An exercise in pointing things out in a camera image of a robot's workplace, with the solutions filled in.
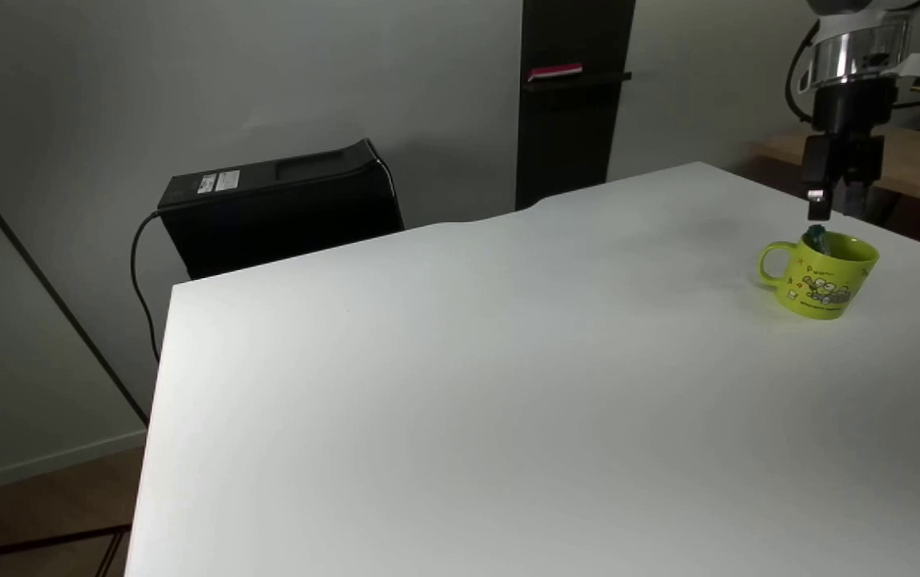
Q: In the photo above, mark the black computer tower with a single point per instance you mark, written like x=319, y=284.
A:
x=256, y=212

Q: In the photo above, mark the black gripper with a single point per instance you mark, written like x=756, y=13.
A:
x=843, y=141

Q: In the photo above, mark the pink item on cabinet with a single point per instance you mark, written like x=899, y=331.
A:
x=555, y=72

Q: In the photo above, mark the green marker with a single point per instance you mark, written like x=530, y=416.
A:
x=819, y=237

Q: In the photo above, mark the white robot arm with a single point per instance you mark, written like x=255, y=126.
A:
x=860, y=48

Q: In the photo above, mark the dark tall cabinet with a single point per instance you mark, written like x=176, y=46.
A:
x=564, y=126

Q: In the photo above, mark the yellow-green mug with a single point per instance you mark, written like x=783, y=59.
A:
x=814, y=284

